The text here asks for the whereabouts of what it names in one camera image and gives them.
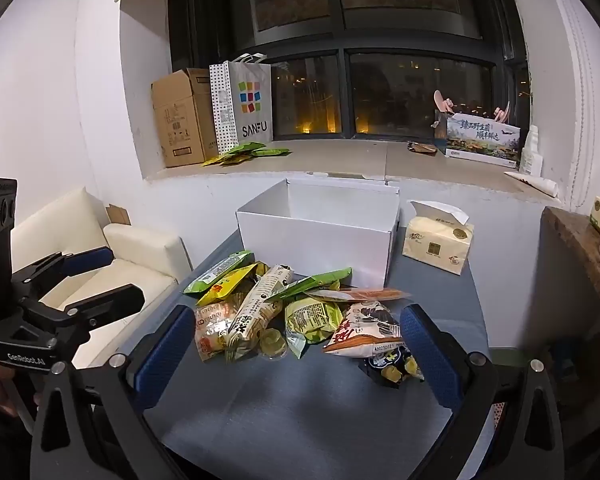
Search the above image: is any printed landscape gift box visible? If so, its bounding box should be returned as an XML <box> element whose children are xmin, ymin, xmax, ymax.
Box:
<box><xmin>434</xmin><ymin>110</ymin><xmax>523</xmax><ymax>169</ymax></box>

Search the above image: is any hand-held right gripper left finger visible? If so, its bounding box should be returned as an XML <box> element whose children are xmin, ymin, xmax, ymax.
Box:
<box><xmin>30</xmin><ymin>304</ymin><xmax>197</xmax><ymax>480</ymax></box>

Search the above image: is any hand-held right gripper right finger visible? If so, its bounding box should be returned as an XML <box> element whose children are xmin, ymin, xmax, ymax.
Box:
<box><xmin>399</xmin><ymin>303</ymin><xmax>566</xmax><ymax>480</ymax></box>

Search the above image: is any cream tissue pack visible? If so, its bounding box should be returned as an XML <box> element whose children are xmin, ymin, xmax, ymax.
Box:
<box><xmin>402</xmin><ymin>200</ymin><xmax>475</xmax><ymax>276</ymax></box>

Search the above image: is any orange cake packet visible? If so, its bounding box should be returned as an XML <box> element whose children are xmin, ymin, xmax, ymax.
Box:
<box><xmin>304</xmin><ymin>287</ymin><xmax>413</xmax><ymax>305</ymax></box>

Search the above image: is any wooden shelf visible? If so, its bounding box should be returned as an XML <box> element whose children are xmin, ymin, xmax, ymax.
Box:
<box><xmin>540</xmin><ymin>206</ymin><xmax>600</xmax><ymax>321</ymax></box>

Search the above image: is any white paper shopping bag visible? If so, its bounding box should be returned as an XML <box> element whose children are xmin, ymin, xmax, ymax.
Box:
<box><xmin>209</xmin><ymin>53</ymin><xmax>273</xmax><ymax>156</ymax></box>

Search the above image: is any black yellow snack packet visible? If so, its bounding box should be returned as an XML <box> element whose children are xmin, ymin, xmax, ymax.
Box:
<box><xmin>358</xmin><ymin>345</ymin><xmax>425</xmax><ymax>389</ymax></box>

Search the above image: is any pile of green sachets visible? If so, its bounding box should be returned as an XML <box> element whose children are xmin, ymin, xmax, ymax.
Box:
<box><xmin>200</xmin><ymin>142</ymin><xmax>293</xmax><ymax>167</ymax></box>

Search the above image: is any dark window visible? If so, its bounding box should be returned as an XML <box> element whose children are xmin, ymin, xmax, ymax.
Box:
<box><xmin>167</xmin><ymin>0</ymin><xmax>531</xmax><ymax>142</ymax></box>

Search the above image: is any grey-blue table cover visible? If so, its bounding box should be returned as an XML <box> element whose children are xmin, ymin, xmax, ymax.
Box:
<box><xmin>115</xmin><ymin>230</ymin><xmax>491</xmax><ymax>480</ymax></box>

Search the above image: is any white plastic bottle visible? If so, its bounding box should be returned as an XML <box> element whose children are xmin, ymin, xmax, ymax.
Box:
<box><xmin>520</xmin><ymin>125</ymin><xmax>544</xmax><ymax>177</ymax></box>

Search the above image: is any white red triangular snack packet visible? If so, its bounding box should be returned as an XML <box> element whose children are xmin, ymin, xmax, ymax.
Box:
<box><xmin>322</xmin><ymin>300</ymin><xmax>406</xmax><ymax>359</ymax></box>

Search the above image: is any small clear jelly cup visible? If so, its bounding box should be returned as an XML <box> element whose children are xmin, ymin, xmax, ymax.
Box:
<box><xmin>259</xmin><ymin>327</ymin><xmax>289</xmax><ymax>361</ymax></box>

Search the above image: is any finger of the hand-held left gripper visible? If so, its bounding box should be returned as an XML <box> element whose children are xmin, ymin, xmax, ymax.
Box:
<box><xmin>22</xmin><ymin>283</ymin><xmax>147</xmax><ymax>345</ymax></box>
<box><xmin>12</xmin><ymin>247</ymin><xmax>116</xmax><ymax>302</ymax></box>

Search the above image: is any pale green crinkled snack packet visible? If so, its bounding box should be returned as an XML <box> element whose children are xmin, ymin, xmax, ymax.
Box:
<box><xmin>284</xmin><ymin>296</ymin><xmax>344</xmax><ymax>359</ymax></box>

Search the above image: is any brown cardboard box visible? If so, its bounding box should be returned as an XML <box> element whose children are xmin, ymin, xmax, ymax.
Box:
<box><xmin>151</xmin><ymin>68</ymin><xmax>219</xmax><ymax>168</ymax></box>

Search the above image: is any white tube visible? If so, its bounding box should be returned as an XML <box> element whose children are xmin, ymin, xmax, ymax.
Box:
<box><xmin>504</xmin><ymin>170</ymin><xmax>560</xmax><ymax>199</ymax></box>

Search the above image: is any green white snack packet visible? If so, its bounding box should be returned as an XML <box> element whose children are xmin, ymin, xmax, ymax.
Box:
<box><xmin>182</xmin><ymin>250</ymin><xmax>257</xmax><ymax>295</ymax></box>

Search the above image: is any white cardboard box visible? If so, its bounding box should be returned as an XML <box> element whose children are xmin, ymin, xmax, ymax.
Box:
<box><xmin>236</xmin><ymin>177</ymin><xmax>401</xmax><ymax>288</ymax></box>

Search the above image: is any brown cardboard flap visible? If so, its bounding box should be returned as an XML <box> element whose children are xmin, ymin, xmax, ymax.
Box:
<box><xmin>105</xmin><ymin>204</ymin><xmax>132</xmax><ymax>227</ymax></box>

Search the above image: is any long beige snack packet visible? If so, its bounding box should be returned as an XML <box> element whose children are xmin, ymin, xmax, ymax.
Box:
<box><xmin>225</xmin><ymin>264</ymin><xmax>295</xmax><ymax>362</ymax></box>

